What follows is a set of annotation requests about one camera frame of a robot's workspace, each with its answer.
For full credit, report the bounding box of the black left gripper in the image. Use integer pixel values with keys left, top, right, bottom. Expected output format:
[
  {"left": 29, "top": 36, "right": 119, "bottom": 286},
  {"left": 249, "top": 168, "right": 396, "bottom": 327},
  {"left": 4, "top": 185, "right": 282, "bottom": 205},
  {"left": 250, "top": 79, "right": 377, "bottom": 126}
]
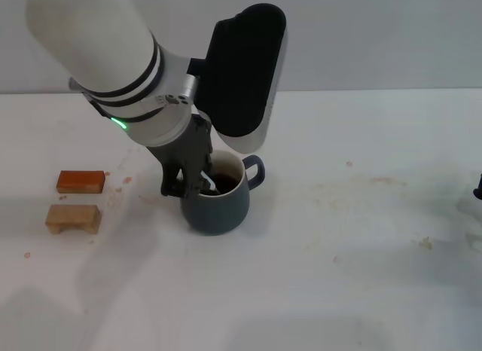
[{"left": 145, "top": 114, "right": 214, "bottom": 198}]

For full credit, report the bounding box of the grey ceramic cup with coffee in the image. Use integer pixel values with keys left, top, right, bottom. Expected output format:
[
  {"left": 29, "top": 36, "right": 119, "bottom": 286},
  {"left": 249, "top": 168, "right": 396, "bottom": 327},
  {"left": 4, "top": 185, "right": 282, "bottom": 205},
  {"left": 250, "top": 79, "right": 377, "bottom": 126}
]
[{"left": 179, "top": 149, "right": 267, "bottom": 237}]

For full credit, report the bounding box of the reddish brown wooden block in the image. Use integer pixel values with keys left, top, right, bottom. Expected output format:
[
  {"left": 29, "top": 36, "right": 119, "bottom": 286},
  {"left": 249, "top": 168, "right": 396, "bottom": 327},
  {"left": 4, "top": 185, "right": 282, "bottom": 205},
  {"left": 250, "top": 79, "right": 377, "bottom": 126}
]
[{"left": 56, "top": 170, "right": 106, "bottom": 194}]

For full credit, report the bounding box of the light notched wooden block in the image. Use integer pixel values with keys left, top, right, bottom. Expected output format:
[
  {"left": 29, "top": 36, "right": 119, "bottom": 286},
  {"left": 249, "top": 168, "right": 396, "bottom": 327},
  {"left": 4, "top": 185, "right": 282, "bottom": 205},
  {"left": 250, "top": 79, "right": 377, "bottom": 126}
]
[{"left": 45, "top": 204, "right": 102, "bottom": 235}]

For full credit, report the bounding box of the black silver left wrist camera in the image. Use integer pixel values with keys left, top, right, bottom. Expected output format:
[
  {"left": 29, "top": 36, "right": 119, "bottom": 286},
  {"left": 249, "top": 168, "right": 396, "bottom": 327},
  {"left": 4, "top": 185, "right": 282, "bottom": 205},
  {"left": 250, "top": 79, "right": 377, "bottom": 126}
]
[{"left": 188, "top": 3, "right": 291, "bottom": 155}]

